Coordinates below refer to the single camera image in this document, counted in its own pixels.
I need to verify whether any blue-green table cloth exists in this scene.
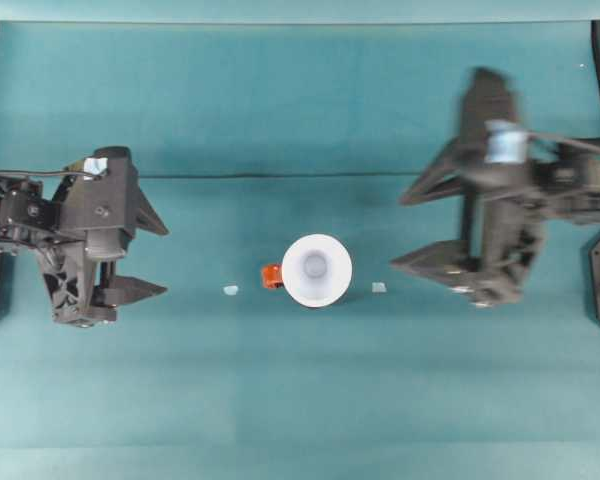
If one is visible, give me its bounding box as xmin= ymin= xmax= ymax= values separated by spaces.
xmin=0 ymin=0 xmax=600 ymax=480

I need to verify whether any black cup holder red handle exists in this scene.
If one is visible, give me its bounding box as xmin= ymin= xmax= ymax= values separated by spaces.
xmin=259 ymin=263 xmax=346 ymax=311

